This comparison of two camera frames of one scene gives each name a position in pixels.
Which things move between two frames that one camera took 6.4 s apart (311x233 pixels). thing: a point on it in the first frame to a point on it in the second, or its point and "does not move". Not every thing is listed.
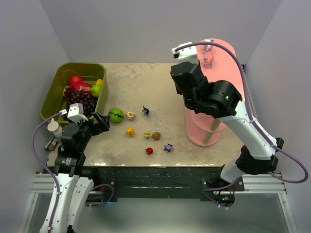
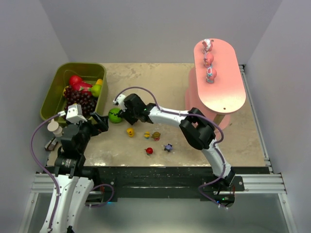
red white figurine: x=207 y=48 does not move
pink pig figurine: x=209 y=58 does not move
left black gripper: x=96 y=123 does not move
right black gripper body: x=180 y=73 to x=127 y=114
